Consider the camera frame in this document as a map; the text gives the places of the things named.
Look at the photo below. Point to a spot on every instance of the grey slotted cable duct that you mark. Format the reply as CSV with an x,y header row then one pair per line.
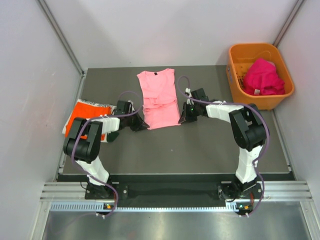
x,y
104,207

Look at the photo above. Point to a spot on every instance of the light pink t shirt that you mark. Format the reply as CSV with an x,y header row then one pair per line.
x,y
160,103

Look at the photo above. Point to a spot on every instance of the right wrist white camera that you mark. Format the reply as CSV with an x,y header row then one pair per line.
x,y
189,96

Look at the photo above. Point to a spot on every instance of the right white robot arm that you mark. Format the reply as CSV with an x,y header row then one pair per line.
x,y
249,132

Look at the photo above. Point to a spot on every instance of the aluminium frame rail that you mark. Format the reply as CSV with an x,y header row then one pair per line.
x,y
277,191

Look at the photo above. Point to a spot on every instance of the dark green t shirt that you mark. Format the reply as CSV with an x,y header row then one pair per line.
x,y
112,136

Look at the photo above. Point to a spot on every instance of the orange plastic basket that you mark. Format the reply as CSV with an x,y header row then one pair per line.
x,y
240,58

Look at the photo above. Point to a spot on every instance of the white printed t shirt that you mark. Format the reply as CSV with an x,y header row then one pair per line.
x,y
109,124

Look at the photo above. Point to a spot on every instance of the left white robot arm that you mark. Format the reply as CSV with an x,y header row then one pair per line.
x,y
89,125

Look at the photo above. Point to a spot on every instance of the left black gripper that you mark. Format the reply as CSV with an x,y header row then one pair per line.
x,y
140,125

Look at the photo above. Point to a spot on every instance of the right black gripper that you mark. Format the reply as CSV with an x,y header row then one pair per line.
x,y
185,117

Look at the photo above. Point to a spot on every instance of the magenta t shirt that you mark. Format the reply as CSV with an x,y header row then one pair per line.
x,y
262,79

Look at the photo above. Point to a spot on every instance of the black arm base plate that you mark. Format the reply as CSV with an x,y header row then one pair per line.
x,y
167,190

